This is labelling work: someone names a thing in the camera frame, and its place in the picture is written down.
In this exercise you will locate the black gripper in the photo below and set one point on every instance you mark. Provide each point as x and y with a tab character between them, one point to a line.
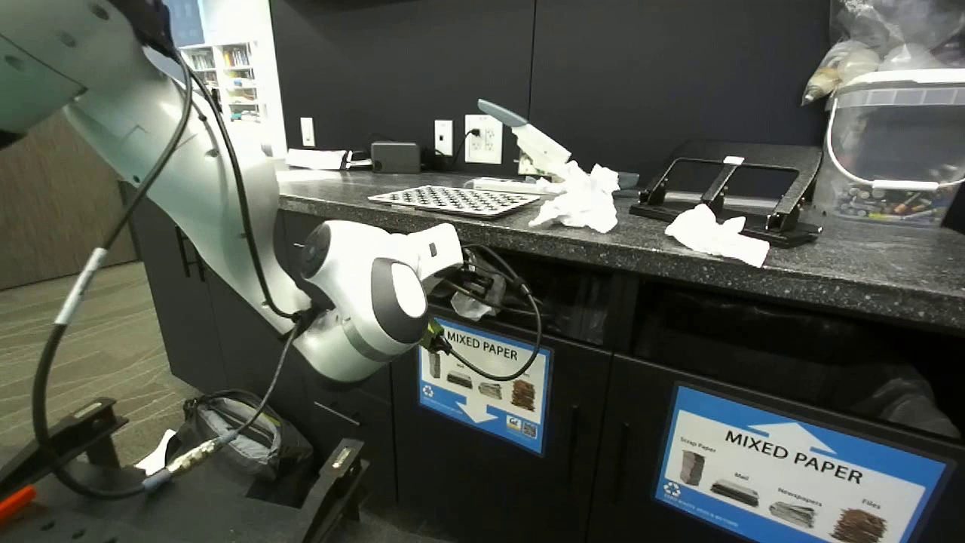
472	281

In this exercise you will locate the white paper pile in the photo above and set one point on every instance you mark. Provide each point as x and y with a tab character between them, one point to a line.
585	200

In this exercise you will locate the white paper piece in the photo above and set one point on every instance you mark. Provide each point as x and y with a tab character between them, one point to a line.
469	307

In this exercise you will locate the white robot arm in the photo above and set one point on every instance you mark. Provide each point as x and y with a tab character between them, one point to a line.
113	70

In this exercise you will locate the dark counter cabinet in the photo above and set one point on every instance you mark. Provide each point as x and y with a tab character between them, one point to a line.
629	362

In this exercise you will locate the left mixed paper sign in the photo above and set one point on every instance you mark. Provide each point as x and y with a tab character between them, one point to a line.
490	382

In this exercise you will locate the mixed paper sign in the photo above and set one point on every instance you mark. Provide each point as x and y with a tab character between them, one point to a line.
490	382
781	481

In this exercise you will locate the black power adapter box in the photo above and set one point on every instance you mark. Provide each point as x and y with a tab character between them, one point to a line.
396	154

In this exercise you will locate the white folded paper stack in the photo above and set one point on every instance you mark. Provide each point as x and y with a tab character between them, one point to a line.
319	160

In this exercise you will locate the crumpled paper near stand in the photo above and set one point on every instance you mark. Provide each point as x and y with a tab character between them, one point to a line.
702	231

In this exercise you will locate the black grey backpack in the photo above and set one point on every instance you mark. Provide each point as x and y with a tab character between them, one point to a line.
257	440

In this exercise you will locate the right mixed paper sign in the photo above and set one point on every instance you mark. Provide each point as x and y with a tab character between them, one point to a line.
781	481

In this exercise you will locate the white paper on floor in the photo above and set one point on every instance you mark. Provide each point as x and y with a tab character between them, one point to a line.
157	456

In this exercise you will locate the clear plastic container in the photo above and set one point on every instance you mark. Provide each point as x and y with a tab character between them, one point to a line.
895	149

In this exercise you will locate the white wall outlet plate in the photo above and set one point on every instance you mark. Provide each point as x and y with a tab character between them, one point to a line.
485	139

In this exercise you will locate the small white wall plate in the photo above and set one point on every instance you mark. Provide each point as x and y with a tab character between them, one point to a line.
445	143

